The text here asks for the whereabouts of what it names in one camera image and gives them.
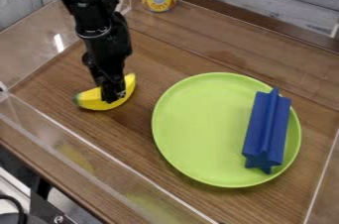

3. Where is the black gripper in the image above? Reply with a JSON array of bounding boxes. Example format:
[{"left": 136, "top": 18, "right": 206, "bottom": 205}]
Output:
[{"left": 76, "top": 29, "right": 134, "bottom": 105}]

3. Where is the yellow toy banana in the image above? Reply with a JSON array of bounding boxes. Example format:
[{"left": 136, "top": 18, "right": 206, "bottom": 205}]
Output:
[{"left": 74, "top": 73, "right": 136, "bottom": 111}]

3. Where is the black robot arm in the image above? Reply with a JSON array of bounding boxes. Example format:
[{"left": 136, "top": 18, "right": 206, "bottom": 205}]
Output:
[{"left": 62, "top": 0, "right": 132, "bottom": 104}]

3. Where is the green plate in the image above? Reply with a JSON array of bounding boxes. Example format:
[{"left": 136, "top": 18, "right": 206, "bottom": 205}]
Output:
[{"left": 151, "top": 72, "right": 302, "bottom": 188}]

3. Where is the blue star-shaped block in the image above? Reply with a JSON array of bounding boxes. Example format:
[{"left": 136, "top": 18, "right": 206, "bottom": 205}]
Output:
[{"left": 242, "top": 88, "right": 291, "bottom": 174}]

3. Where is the black cable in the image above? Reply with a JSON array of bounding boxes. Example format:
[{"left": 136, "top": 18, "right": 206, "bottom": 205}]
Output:
[{"left": 0, "top": 194, "right": 28, "bottom": 224}]

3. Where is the black metal bracket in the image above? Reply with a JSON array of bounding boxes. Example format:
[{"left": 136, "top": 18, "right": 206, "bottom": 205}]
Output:
[{"left": 28, "top": 180, "right": 76, "bottom": 224}]

